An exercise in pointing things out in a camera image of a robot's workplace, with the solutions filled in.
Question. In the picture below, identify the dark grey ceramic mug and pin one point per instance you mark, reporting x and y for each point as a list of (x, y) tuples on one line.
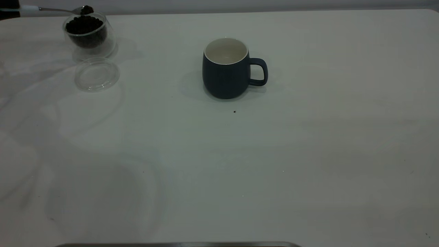
[(224, 80)]

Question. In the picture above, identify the clear glass jar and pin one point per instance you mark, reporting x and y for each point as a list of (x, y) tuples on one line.
[(103, 49)]

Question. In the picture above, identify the dark coffee beans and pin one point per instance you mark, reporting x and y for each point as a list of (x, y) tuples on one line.
[(85, 29)]

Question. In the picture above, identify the clear glass dish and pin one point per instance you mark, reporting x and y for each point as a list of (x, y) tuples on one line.
[(97, 75)]

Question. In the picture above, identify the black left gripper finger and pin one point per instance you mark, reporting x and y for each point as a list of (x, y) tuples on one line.
[(9, 3), (8, 15)]

